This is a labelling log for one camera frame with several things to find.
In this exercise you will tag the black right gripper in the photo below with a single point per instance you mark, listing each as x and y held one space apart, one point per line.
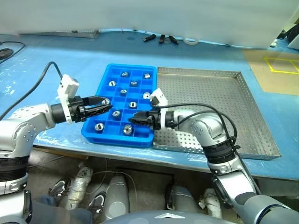
154 120

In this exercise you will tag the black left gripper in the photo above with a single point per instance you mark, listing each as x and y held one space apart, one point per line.
76 109

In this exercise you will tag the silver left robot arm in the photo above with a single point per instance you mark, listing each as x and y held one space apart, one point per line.
28 121

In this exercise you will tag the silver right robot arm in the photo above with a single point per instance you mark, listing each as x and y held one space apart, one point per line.
205 130

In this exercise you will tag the blue compartment tray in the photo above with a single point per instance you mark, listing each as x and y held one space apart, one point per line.
140 137

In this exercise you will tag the blue table mat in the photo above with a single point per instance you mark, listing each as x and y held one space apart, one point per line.
70 58

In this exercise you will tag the perforated metal tray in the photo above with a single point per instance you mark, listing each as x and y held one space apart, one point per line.
210 93

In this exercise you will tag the aluminium profile bar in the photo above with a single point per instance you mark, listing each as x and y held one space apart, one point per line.
58 33

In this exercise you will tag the black clip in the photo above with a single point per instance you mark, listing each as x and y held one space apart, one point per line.
149 37
173 39
161 39

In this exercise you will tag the dark grey rounded shell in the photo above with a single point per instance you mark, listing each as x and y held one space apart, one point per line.
116 196
184 198

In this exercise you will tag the dusty white wrapped leg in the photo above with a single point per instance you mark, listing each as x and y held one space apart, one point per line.
78 186
211 203

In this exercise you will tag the black white sneaker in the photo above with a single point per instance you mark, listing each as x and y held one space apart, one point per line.
59 187
99 201

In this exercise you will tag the grey body shell with emblem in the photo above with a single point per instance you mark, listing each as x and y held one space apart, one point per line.
163 218

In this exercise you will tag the white backdrop panel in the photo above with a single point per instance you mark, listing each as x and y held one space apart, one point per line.
140 14

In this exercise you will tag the black oval device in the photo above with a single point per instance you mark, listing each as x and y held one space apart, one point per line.
4 53

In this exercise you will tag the blue jeans leg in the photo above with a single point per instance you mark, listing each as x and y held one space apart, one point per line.
58 212

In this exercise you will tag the black rounded equipment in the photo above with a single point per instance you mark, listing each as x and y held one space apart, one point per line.
290 35

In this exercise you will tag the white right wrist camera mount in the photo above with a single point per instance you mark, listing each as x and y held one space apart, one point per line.
160 96

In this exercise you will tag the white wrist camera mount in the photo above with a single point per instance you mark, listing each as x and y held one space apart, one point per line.
69 86
160 96

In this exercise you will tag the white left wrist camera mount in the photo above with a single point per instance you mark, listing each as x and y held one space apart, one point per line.
69 86

